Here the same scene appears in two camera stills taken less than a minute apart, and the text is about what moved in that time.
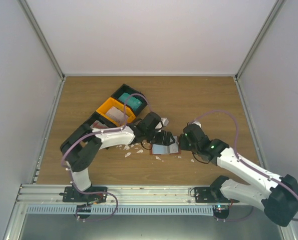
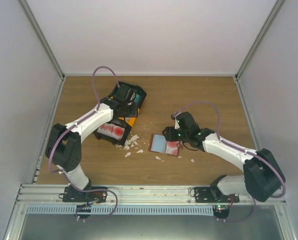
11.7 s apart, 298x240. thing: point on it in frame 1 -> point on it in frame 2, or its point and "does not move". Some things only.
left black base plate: [70, 195] does not move
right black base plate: [210, 194] does not move
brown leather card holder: [173, 148] does not move
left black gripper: [167, 139] -> [134, 112]
